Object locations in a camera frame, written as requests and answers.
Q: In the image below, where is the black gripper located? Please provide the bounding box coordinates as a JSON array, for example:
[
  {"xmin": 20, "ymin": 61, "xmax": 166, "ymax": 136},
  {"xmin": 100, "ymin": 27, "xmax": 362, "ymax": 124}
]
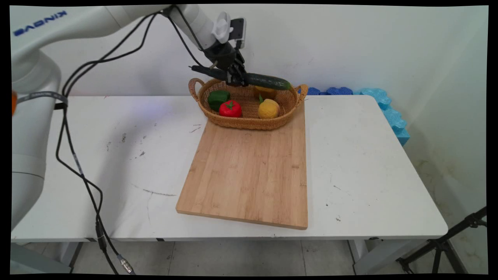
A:
[{"xmin": 204, "ymin": 40, "xmax": 249, "ymax": 87}]

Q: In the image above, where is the long dark green cucumber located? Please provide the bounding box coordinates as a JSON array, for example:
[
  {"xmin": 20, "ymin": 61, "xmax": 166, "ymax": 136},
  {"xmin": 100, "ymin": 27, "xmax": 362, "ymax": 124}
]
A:
[{"xmin": 190, "ymin": 65, "xmax": 292, "ymax": 91}]

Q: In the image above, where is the green toy bell pepper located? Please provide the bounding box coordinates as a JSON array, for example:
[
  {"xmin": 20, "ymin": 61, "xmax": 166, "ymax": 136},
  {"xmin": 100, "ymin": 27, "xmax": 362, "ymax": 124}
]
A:
[{"xmin": 207, "ymin": 90, "xmax": 231, "ymax": 112}]

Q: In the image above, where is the orange toy bell pepper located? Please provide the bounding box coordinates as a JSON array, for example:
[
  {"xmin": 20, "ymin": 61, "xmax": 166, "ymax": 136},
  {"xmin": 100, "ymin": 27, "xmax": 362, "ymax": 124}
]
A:
[{"xmin": 254, "ymin": 86, "xmax": 277, "ymax": 101}]

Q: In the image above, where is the red toy tomato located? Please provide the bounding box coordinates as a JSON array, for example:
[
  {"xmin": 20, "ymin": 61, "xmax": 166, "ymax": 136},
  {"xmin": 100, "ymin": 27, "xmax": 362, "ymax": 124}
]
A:
[{"xmin": 218, "ymin": 100, "xmax": 243, "ymax": 118}]

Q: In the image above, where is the woven wicker basket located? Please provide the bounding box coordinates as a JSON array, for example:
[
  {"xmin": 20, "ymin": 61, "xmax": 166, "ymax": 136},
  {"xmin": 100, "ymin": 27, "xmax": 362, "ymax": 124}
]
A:
[{"xmin": 188, "ymin": 77, "xmax": 309, "ymax": 131}]

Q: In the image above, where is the yellow lemon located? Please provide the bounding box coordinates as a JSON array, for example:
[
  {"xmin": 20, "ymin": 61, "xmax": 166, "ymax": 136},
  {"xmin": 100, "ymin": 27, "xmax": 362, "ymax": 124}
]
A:
[{"xmin": 257, "ymin": 95, "xmax": 281, "ymax": 119}]

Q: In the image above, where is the bamboo cutting board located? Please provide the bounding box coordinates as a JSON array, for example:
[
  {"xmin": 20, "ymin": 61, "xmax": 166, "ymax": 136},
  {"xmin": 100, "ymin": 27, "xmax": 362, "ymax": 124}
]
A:
[{"xmin": 175, "ymin": 99, "xmax": 309, "ymax": 230}]

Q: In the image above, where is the large blue foam block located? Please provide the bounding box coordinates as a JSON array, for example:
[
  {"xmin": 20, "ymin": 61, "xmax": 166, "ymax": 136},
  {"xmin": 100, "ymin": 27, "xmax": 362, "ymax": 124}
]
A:
[{"xmin": 359, "ymin": 87, "xmax": 411, "ymax": 147}]

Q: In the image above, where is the grey table leg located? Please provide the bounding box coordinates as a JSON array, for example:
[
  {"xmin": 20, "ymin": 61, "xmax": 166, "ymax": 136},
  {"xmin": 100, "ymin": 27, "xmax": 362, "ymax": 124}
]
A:
[
  {"xmin": 10, "ymin": 241, "xmax": 84, "ymax": 275},
  {"xmin": 347, "ymin": 238, "xmax": 432, "ymax": 276}
]

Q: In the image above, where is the black tripod stand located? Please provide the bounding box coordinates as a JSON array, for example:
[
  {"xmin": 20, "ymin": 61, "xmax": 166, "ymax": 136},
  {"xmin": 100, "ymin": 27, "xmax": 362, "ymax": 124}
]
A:
[{"xmin": 396, "ymin": 206, "xmax": 488, "ymax": 275}]

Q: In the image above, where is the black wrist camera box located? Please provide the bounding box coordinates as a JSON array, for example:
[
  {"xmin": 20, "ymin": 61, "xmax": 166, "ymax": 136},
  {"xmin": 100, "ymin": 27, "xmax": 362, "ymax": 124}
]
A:
[{"xmin": 229, "ymin": 17, "xmax": 247, "ymax": 49}]

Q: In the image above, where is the white round camera mount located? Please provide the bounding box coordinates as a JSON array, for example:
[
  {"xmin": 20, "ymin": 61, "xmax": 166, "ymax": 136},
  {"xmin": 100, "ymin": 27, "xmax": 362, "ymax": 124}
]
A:
[{"xmin": 212, "ymin": 11, "xmax": 233, "ymax": 44}]

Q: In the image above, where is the short black wrist cable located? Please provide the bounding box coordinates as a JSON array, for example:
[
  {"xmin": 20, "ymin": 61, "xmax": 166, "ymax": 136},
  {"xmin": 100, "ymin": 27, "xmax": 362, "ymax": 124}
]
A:
[{"xmin": 167, "ymin": 5, "xmax": 217, "ymax": 69}]

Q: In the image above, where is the long black arm cable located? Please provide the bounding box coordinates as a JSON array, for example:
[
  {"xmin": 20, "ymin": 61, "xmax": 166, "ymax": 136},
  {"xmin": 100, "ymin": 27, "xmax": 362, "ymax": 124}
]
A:
[{"xmin": 55, "ymin": 11, "xmax": 137, "ymax": 275}]

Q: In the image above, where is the grey strap on arm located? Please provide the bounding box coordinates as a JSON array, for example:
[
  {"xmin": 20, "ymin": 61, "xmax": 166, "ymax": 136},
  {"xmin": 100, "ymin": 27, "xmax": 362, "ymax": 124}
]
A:
[{"xmin": 16, "ymin": 91, "xmax": 69, "ymax": 109}]

